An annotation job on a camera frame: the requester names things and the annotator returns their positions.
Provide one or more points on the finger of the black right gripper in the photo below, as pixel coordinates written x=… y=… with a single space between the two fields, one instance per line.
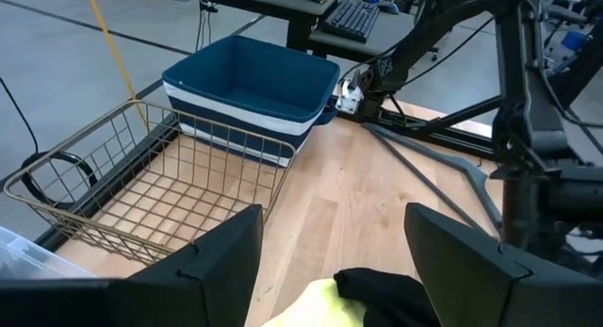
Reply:
x=516 y=214

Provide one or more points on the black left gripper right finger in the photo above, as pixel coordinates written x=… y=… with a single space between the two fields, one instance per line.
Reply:
x=461 y=280

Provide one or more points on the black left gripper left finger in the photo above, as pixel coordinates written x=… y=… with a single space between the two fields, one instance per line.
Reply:
x=212 y=280

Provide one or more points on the black cloth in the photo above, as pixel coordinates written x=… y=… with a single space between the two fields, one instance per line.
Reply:
x=381 y=294

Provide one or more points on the yellow cloth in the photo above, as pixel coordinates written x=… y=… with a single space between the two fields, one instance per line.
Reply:
x=315 y=308

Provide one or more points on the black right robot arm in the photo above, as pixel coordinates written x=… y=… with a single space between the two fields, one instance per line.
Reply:
x=527 y=82

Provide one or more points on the grey clothes hanger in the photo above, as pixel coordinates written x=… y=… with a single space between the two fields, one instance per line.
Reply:
x=471 y=174

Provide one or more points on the clear plastic bin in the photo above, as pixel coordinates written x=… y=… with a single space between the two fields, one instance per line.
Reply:
x=33 y=261

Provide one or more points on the white power supply box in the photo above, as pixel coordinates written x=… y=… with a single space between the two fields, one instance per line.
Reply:
x=349 y=95

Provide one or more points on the blue and white plastic bin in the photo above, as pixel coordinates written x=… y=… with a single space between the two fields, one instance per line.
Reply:
x=254 y=72

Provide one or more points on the grey desk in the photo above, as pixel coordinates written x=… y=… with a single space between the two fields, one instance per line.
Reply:
x=377 y=39

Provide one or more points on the black computer mouse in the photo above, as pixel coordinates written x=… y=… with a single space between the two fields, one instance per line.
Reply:
x=387 y=7

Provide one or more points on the black keyboard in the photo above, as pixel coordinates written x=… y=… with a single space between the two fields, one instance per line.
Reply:
x=351 y=18

